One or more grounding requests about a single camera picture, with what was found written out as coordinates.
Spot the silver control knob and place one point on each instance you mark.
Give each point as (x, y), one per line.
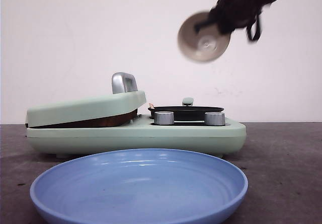
(214, 119)
(163, 118)

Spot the left silver control knob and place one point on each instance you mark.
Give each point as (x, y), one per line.
(163, 118)

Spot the mint green breakfast maker base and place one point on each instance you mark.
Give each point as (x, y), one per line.
(140, 132)

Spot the blue plate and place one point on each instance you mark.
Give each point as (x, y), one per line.
(140, 186)

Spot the black frying pan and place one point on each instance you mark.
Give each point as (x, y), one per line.
(186, 112)

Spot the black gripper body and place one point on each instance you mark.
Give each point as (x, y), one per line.
(229, 15)

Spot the bread slice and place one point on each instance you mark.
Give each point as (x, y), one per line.
(111, 121)

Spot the beige ceramic bowl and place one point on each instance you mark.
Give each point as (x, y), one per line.
(205, 46)

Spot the mint green sandwich maker lid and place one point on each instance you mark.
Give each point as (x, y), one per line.
(126, 98)

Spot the right silver control knob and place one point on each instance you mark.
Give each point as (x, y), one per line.
(214, 119)

